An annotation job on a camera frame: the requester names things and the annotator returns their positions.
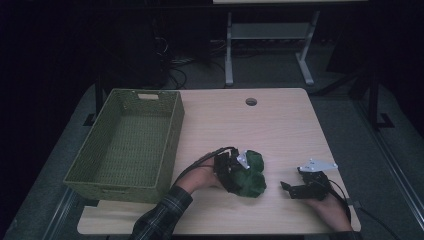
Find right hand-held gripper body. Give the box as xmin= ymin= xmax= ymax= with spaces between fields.
xmin=297 ymin=158 xmax=339 ymax=201

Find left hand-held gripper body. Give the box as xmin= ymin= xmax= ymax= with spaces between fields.
xmin=213 ymin=148 xmax=251 ymax=194

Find green fuzzy cloth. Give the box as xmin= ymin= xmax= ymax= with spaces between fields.
xmin=229 ymin=149 xmax=268 ymax=199

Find green woven basket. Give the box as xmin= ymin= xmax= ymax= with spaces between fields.
xmin=63 ymin=88 xmax=185 ymax=204

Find person's left hand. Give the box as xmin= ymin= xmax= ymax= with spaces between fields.
xmin=178 ymin=155 xmax=223 ymax=195

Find person's right hand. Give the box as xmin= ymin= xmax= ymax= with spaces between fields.
xmin=306 ymin=194 xmax=353 ymax=233

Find black metal stand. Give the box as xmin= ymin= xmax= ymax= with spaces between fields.
xmin=366 ymin=71 xmax=396 ymax=131

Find grey metal stand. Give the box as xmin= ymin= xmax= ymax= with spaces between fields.
xmin=224 ymin=9 xmax=321 ymax=87

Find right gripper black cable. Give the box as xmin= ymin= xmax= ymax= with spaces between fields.
xmin=328 ymin=179 xmax=353 ymax=224

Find thin black floor cable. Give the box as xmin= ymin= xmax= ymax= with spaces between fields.
xmin=354 ymin=203 xmax=401 ymax=240

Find bundle of black floor cables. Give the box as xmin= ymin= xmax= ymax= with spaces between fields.
xmin=153 ymin=34 xmax=228 ymax=90

